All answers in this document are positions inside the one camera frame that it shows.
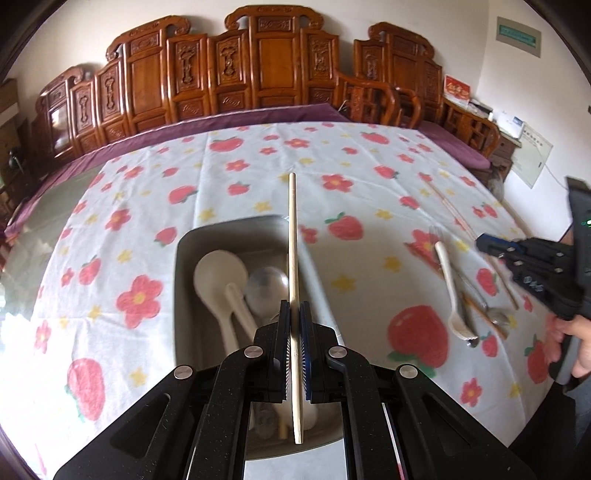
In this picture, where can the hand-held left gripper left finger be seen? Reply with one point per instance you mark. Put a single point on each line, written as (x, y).
(281, 360)

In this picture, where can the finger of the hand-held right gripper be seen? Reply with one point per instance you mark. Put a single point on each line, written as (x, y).
(496, 239)
(498, 252)

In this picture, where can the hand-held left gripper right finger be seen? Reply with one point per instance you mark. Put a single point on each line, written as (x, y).
(307, 364)

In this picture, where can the metal spoon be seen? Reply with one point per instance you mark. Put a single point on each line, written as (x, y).
(498, 317)
(265, 288)

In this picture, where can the light wooden chopstick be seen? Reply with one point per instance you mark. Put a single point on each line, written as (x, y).
(292, 230)
(450, 212)

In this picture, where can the rectangular metal tray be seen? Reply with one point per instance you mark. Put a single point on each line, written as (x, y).
(217, 244)

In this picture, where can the person's right hand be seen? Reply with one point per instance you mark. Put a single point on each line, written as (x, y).
(582, 341)

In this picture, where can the grey fuzzy bundle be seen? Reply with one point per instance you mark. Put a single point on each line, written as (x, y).
(497, 182)

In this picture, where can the purple armchair cushion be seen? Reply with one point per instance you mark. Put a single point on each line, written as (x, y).
(455, 145)

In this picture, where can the white box device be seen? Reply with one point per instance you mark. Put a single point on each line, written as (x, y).
(511, 124)

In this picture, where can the stack of papers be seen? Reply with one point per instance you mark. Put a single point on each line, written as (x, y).
(481, 110)

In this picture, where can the strawberry flower print tablecloth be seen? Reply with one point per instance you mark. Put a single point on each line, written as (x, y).
(138, 221)

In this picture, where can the carved wooden armchair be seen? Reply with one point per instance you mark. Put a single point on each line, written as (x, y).
(406, 60)

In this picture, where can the carved wooden sofa bench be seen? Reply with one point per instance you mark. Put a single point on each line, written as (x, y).
(268, 64)

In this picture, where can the white wall distribution box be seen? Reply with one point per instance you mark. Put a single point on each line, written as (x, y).
(532, 159)

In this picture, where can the grey wall panel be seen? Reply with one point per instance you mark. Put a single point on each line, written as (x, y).
(518, 36)

